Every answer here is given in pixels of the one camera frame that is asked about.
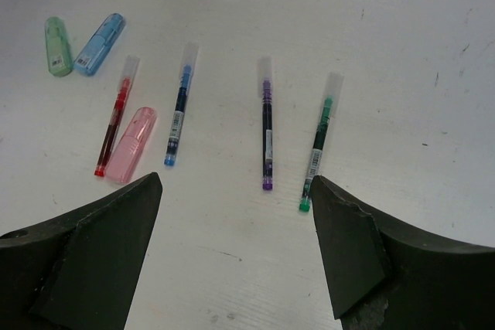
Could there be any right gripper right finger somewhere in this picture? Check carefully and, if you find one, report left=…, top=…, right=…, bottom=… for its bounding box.
left=310, top=176, right=494, bottom=329

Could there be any red gel pen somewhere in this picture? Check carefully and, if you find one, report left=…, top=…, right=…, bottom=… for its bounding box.
left=94, top=55, right=140, bottom=178

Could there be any green correction tape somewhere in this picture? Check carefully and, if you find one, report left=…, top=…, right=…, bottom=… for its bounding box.
left=45, top=16, right=73, bottom=77

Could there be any pink correction tape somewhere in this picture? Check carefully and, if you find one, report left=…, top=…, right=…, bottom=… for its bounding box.
left=105, top=107, right=157, bottom=184

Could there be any blue gel pen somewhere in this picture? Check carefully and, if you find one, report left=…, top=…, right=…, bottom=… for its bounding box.
left=164, top=43, right=199, bottom=167

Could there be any blue correction tape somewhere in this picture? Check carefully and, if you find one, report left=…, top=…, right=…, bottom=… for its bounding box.
left=73, top=13, right=126, bottom=77

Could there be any green gel pen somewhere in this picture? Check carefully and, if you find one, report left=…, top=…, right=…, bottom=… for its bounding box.
left=299, top=73, right=344, bottom=213

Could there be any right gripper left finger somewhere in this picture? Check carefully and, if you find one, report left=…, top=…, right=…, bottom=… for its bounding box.
left=1, top=172, right=162, bottom=329

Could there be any purple gel pen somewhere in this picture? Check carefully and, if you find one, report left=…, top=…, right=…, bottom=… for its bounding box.
left=258, top=56, right=273, bottom=191

